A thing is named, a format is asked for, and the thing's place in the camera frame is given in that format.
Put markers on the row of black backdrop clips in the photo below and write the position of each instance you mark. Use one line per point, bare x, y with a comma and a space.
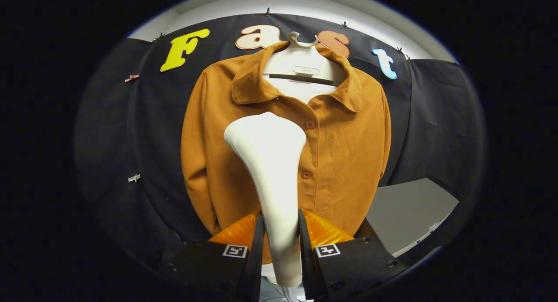
267, 11

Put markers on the white garment steamer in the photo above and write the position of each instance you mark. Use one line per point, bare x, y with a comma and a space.
272, 162

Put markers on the white clip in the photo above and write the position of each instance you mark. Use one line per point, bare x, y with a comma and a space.
134, 178

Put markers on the grey table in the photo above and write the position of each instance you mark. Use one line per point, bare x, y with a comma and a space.
405, 210

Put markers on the orange button-up shirt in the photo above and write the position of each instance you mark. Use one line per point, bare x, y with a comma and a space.
348, 162

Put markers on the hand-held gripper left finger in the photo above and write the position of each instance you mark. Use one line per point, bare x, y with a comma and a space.
257, 258

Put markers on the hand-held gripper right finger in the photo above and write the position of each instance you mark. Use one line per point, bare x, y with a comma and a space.
305, 258

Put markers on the black backdrop cloth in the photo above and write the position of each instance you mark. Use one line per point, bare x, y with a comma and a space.
436, 119

